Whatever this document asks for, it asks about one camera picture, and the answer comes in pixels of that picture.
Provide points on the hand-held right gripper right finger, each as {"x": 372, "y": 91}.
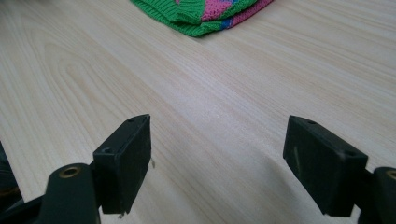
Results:
{"x": 323, "y": 168}

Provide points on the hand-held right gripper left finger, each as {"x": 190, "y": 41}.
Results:
{"x": 124, "y": 168}

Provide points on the green pink knitted garment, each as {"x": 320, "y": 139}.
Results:
{"x": 199, "y": 12}

